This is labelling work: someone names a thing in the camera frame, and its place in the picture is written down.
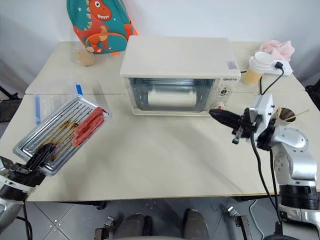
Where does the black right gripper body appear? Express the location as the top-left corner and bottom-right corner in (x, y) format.
(230, 107), (261, 145)

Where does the white power strip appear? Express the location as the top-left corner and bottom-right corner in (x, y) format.
(240, 59), (293, 76)

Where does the small beige plush toy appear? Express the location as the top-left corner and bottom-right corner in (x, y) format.
(75, 46), (97, 68)

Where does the table caster wheel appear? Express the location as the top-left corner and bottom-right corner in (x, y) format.
(226, 205), (240, 218)
(104, 215), (116, 228)

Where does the glass toaster oven door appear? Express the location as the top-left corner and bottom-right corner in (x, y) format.
(124, 76), (218, 116)

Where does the pink fluffy cloth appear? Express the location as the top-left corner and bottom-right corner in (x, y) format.
(258, 39), (296, 63)

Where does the dark rounded shape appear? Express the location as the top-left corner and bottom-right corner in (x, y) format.
(113, 212), (154, 240)
(183, 208), (210, 240)

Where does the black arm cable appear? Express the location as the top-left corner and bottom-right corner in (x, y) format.
(250, 131), (284, 227)
(21, 199), (34, 240)

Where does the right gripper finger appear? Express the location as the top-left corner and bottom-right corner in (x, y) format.
(212, 115), (243, 129)
(208, 108), (244, 121)

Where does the teal dinosaur backpack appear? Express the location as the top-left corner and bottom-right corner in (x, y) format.
(66, 0), (139, 57)

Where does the tan paper cup white lid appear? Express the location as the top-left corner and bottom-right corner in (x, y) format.
(242, 51), (274, 86)

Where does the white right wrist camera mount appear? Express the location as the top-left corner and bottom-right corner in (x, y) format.
(249, 92), (276, 137)

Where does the red sausage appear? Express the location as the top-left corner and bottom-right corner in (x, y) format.
(82, 107), (104, 129)
(74, 112), (105, 138)
(71, 119), (105, 148)

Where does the round oven timer knob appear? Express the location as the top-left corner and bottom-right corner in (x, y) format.
(216, 86), (231, 99)

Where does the black plug with cable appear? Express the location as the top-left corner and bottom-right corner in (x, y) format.
(258, 61), (285, 96)

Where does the clear container with blue clips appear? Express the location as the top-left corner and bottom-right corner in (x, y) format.
(33, 79), (85, 126)

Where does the white floor cable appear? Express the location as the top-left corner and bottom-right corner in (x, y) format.
(249, 198), (265, 240)

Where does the black stand leg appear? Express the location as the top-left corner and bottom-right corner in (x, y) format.
(0, 84), (20, 101)

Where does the brown paper cup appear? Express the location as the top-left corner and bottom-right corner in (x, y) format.
(274, 106), (298, 125)

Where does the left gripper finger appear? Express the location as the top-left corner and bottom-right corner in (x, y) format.
(39, 143), (57, 168)
(24, 143), (51, 168)

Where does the silver ribbed metal tray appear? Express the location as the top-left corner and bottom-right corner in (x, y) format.
(12, 94), (113, 177)

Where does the cream white toaster oven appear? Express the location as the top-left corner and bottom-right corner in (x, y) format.
(119, 35), (242, 118)

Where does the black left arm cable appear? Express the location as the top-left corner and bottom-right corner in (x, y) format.
(21, 199), (34, 240)

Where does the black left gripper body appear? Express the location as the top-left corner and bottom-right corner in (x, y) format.
(9, 155), (47, 187)

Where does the thin wooden skewer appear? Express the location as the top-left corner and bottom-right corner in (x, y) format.
(294, 108), (311, 118)

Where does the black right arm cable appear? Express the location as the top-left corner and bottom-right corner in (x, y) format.
(250, 131), (284, 227)

